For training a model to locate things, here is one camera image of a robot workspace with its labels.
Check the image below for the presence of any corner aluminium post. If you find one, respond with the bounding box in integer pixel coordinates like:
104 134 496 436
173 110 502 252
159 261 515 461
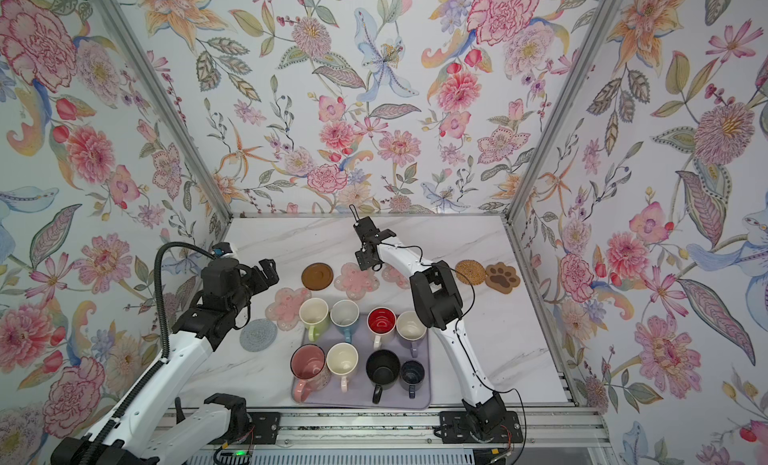
90 0 233 225
505 0 623 224

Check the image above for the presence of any grey round knitted coaster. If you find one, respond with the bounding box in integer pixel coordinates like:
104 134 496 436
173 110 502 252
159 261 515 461
239 319 278 353

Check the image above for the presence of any lilac mug white inside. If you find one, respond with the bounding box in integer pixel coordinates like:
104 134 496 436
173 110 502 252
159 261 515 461
395 311 427 358

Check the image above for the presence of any black mug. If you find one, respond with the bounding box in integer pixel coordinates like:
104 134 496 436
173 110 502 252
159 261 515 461
365 349 401 405

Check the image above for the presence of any small dark blue mug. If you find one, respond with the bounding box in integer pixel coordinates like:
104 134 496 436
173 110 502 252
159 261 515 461
399 360 426 400

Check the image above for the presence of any blue mug white inside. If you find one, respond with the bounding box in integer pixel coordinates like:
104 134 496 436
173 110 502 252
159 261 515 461
330 300 360 343

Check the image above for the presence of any lilac drying mat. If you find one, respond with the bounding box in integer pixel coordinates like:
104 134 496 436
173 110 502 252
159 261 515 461
290 314 432 410

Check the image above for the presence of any brown paw shaped coaster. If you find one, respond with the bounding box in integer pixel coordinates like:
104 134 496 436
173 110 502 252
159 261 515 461
485 262 521 294

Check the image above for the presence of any left corner aluminium post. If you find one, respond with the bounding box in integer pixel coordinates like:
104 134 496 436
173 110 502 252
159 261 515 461
90 0 233 225

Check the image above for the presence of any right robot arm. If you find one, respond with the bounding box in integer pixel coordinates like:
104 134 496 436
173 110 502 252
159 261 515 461
353 216 507 441

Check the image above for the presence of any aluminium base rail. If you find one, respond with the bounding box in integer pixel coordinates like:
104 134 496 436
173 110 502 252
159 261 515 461
95 406 619 465

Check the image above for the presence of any pink flower coaster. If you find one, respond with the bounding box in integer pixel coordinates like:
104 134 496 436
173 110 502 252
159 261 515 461
265 288 312 331
381 264 410 290
334 263 380 301

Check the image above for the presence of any green mug white inside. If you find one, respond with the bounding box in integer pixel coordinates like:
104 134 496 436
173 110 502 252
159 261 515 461
299 298 331 343

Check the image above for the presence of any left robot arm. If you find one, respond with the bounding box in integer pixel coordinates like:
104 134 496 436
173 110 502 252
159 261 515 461
50 242 279 464

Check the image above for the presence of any red inside white mug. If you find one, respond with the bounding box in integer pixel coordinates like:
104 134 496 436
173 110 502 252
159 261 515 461
366 307 397 351

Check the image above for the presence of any cream mug pink handle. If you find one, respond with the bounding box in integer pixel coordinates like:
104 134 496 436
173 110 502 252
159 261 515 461
326 342 359 393

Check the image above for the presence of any brown wooden round coaster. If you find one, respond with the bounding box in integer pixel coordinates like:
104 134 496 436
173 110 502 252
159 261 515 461
301 262 334 291

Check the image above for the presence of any woven rattan round coaster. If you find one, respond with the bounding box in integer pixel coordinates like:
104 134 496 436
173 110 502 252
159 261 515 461
454 259 486 286

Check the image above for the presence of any right corner aluminium post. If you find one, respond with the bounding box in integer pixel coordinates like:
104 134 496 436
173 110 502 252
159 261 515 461
505 0 623 224

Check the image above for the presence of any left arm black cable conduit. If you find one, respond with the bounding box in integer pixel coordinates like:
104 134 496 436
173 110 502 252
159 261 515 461
77 241 217 465

